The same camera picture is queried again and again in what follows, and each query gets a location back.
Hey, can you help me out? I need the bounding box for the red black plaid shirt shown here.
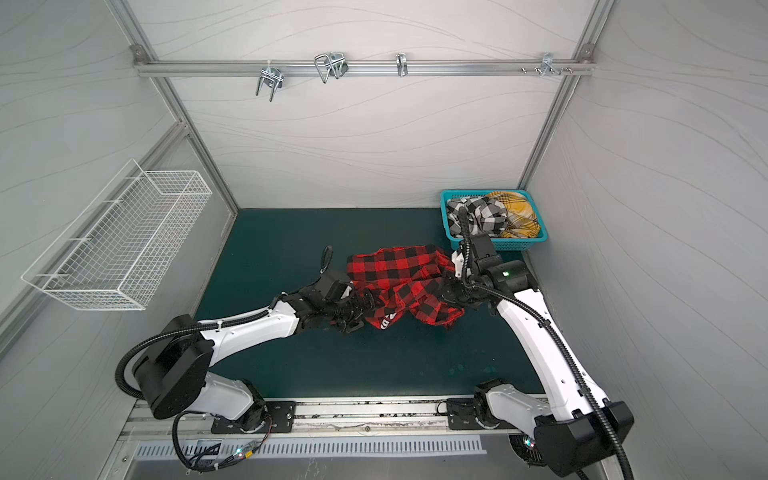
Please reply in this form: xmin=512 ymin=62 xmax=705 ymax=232
xmin=347 ymin=245 xmax=465 ymax=330

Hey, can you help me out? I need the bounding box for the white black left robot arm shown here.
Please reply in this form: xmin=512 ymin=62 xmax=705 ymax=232
xmin=116 ymin=271 xmax=376 ymax=432

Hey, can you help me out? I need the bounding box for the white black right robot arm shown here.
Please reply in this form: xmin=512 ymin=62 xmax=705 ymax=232
xmin=442 ymin=234 xmax=634 ymax=479

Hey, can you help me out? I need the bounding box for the teal plastic basket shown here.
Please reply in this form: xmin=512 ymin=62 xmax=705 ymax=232
xmin=440 ymin=189 xmax=548 ymax=251

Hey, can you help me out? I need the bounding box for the black white checkered shirt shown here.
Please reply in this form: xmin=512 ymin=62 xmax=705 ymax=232
xmin=446 ymin=196 xmax=508 ymax=238

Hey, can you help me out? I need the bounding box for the yellow plaid shirt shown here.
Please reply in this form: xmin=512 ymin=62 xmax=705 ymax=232
xmin=488 ymin=191 xmax=541 ymax=239

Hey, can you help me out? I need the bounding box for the white vent grille strip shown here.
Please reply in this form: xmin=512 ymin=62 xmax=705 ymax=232
xmin=134 ymin=435 xmax=487 ymax=461

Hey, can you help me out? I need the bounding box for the metal clip hook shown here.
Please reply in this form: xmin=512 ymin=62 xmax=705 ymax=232
xmin=395 ymin=53 xmax=408 ymax=78

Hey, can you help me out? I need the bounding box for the metal u-bolt hook left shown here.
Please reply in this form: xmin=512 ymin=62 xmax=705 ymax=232
xmin=255 ymin=64 xmax=284 ymax=102

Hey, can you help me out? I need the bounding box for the metal u-bolt hook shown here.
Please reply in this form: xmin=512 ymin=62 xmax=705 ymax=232
xmin=313 ymin=52 xmax=349 ymax=84
xmin=255 ymin=64 xmax=284 ymax=102

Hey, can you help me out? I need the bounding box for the metal u-bolt hook middle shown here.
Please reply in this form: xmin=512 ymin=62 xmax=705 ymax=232
xmin=313 ymin=52 xmax=349 ymax=84

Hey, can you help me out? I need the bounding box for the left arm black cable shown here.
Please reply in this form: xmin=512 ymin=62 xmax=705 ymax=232
xmin=113 ymin=244 xmax=334 ymax=474

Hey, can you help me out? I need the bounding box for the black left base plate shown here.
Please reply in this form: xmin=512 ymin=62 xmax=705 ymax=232
xmin=211 ymin=401 xmax=297 ymax=435

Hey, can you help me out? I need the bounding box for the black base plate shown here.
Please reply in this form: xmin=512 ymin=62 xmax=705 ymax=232
xmin=435 ymin=398 xmax=500 ymax=431
xmin=211 ymin=401 xmax=297 ymax=435

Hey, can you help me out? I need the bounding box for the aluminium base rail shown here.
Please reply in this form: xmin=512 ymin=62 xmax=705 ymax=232
xmin=119 ymin=392 xmax=541 ymax=442

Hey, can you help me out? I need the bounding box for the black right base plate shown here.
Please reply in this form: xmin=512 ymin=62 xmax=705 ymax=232
xmin=435 ymin=398 xmax=500 ymax=431

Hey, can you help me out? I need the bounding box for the metal bracket hook right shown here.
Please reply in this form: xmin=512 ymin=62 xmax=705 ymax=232
xmin=520 ymin=53 xmax=572 ymax=77

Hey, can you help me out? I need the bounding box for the white wire basket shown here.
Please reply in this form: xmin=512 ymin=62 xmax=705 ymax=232
xmin=21 ymin=159 xmax=212 ymax=311

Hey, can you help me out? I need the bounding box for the right aluminium corner post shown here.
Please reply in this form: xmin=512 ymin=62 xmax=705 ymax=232
xmin=517 ymin=0 xmax=616 ymax=189

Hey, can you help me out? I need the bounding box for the aluminium horizontal rail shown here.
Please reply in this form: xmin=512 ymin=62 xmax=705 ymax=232
xmin=134 ymin=57 xmax=597 ymax=78

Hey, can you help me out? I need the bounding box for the aluminium corner frame post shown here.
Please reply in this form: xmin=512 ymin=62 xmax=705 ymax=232
xmin=105 ymin=0 xmax=240 ymax=216

